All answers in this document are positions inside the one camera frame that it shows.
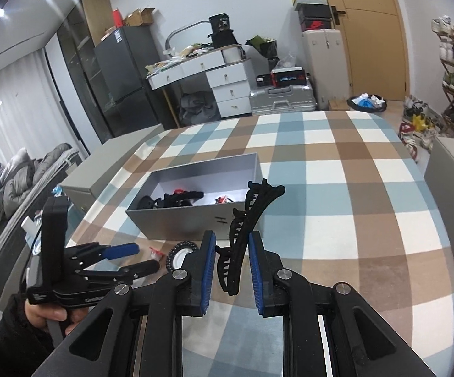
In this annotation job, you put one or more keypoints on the pile of loose sneakers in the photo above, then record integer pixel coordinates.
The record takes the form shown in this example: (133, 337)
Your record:
(419, 119)

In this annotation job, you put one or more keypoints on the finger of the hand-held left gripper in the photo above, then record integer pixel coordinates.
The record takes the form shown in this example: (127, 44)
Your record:
(140, 268)
(123, 249)

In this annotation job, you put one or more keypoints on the black shoe box red logo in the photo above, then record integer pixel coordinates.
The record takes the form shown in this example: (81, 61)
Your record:
(316, 24)

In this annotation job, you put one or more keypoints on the dark wrapped flower bouquet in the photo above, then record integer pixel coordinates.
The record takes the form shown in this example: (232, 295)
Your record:
(264, 49)

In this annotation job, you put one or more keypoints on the small cardboard box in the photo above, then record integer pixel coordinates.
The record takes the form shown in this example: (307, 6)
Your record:
(109, 33)

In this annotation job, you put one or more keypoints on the white sheer curtain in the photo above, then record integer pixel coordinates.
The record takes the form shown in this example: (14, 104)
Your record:
(22, 118)

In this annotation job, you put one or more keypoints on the black bag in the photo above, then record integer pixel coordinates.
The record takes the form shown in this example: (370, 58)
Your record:
(223, 31)

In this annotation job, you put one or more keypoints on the oval mirror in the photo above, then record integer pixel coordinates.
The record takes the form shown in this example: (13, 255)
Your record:
(187, 35)

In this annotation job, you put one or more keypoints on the grey bag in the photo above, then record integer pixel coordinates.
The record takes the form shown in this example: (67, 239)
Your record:
(195, 107)

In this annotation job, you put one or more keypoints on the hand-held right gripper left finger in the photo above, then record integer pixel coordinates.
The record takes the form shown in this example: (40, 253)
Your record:
(208, 271)

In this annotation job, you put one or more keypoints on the silver cardboard box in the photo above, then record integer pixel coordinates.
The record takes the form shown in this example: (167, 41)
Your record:
(180, 220)

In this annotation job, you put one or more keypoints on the red clear hair clip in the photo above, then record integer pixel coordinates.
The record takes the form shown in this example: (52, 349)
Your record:
(155, 252)
(222, 199)

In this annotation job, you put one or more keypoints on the red paper bag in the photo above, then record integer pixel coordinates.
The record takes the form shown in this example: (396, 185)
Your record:
(117, 17)

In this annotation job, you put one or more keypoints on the small black box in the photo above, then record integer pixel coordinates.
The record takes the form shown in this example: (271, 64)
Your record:
(262, 81)

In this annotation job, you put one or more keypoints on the person's left forearm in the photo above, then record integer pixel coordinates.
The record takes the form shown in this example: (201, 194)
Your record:
(11, 337)

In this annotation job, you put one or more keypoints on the open cardboard box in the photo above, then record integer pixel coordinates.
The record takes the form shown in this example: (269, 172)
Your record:
(138, 17)

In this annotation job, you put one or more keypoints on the flat cardboard box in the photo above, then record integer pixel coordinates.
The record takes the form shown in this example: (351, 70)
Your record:
(337, 104)

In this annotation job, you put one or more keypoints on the dark basin with clothes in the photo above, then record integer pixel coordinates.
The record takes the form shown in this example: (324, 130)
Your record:
(366, 103)

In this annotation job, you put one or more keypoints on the clutter of desk things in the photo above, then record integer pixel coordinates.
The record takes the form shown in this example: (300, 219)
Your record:
(180, 57)

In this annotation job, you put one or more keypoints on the heap of padded jackets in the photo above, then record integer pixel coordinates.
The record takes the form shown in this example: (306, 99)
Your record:
(22, 180)

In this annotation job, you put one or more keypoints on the wooden door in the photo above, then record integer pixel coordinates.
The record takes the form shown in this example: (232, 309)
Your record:
(368, 27)

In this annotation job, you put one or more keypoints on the dark grey refrigerator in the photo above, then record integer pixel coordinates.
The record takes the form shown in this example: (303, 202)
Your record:
(128, 78)

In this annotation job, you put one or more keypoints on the person's left hand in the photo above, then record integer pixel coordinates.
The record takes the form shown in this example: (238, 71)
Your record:
(52, 316)

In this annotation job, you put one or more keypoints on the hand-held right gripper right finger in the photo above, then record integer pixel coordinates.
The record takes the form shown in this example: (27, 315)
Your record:
(257, 279)

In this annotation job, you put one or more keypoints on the white desk with drawers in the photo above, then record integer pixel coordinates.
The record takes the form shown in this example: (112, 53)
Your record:
(227, 76)

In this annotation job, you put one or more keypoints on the silver suitcase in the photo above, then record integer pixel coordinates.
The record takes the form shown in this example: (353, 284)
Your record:
(280, 100)

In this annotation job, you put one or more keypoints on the dark glass wardrobe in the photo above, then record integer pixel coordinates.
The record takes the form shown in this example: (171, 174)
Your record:
(77, 59)

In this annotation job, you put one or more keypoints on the large black hair claw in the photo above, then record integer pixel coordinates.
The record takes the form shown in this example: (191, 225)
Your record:
(261, 200)

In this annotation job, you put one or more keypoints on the clear plastic bag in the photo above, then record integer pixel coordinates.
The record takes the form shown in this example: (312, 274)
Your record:
(286, 61)

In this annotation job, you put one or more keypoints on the white suitcase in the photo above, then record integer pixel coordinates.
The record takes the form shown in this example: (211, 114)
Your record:
(325, 66)

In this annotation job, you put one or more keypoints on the wooden stick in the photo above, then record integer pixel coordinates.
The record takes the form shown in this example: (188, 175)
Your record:
(171, 108)

